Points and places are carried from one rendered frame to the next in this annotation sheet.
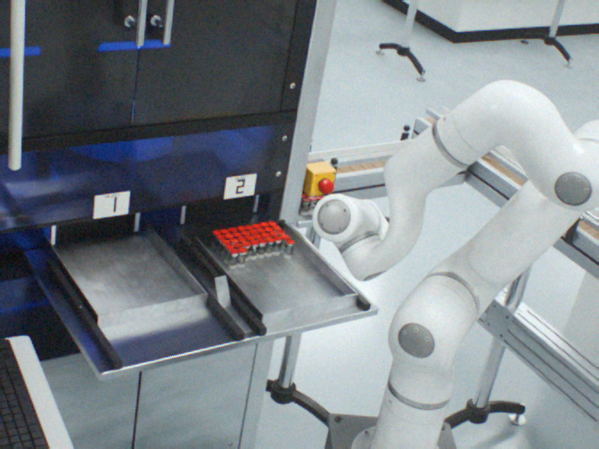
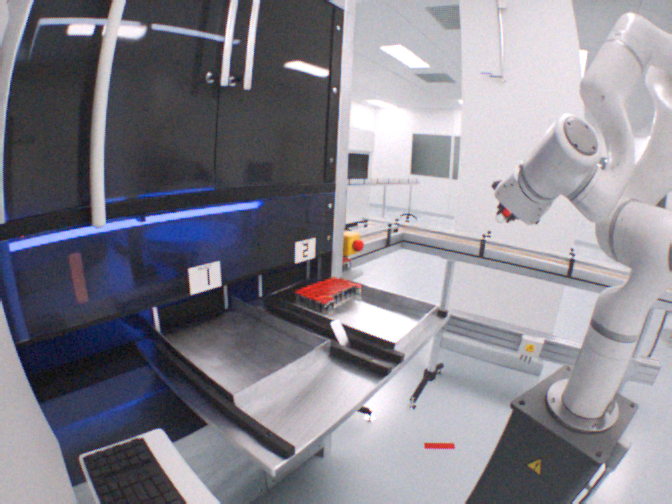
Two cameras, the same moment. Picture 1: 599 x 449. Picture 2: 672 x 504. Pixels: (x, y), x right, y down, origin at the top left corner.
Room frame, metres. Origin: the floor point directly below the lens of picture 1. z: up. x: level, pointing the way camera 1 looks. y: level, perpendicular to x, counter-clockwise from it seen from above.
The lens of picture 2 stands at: (1.26, 0.34, 1.28)
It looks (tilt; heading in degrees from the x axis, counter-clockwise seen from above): 15 degrees down; 342
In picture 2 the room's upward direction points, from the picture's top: 3 degrees clockwise
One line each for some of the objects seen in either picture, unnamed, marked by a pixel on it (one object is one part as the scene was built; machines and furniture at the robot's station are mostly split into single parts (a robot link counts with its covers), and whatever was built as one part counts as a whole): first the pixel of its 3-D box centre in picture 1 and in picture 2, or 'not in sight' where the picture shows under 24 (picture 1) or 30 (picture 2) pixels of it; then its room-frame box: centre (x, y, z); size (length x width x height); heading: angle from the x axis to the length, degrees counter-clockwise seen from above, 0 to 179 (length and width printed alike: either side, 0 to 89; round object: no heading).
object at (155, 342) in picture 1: (201, 282); (307, 336); (1.97, 0.18, 0.87); 0.70 x 0.48 x 0.02; 126
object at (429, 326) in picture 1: (427, 345); (641, 273); (1.46, -0.28, 1.16); 0.19 x 0.12 x 0.24; 156
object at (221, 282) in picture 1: (233, 304); (359, 342); (1.85, 0.09, 0.91); 0.14 x 0.03 x 0.06; 37
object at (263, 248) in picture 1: (257, 248); (335, 298); (2.10, 0.07, 0.90); 0.18 x 0.02 x 0.05; 126
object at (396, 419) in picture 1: (408, 426); (599, 369); (1.49, -0.29, 0.95); 0.19 x 0.19 x 0.18
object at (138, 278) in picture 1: (123, 269); (232, 340); (1.92, 0.36, 0.90); 0.34 x 0.26 x 0.04; 36
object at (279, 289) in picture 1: (274, 271); (361, 309); (2.03, 0.02, 0.90); 0.34 x 0.26 x 0.04; 36
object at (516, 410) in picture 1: (473, 420); (428, 379); (2.64, -0.72, 0.07); 0.50 x 0.08 x 0.14; 126
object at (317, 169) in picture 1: (315, 177); (346, 243); (2.37, -0.05, 1.00); 0.08 x 0.07 x 0.07; 36
